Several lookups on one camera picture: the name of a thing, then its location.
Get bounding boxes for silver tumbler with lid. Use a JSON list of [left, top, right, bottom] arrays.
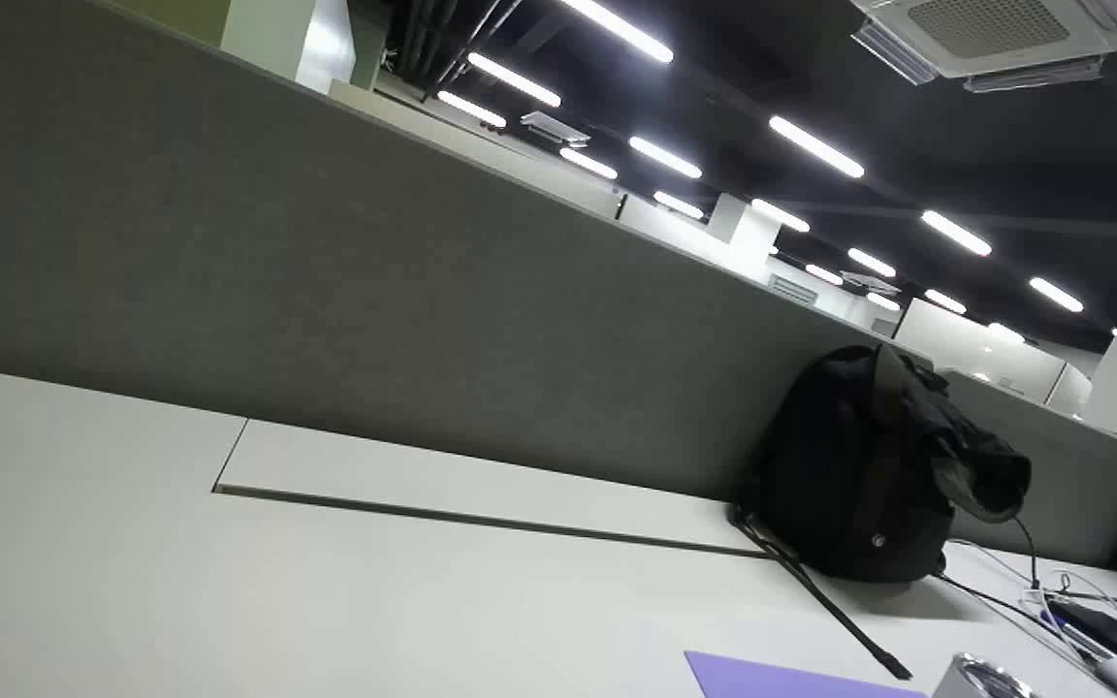
[[930, 653, 1041, 698]]

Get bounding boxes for grey desk partition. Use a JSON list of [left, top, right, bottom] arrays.
[[0, 0, 1117, 569]]

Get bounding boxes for black backpack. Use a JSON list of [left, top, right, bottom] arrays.
[[727, 342, 1034, 682]]

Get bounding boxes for purple sheet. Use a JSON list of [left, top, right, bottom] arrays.
[[684, 650, 928, 698]]

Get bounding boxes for ceiling air conditioner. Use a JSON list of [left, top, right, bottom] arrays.
[[849, 0, 1117, 94]]

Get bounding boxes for black cable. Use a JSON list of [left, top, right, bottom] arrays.
[[937, 517, 1117, 677]]

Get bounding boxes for white cable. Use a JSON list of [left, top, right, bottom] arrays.
[[951, 538, 1117, 670]]

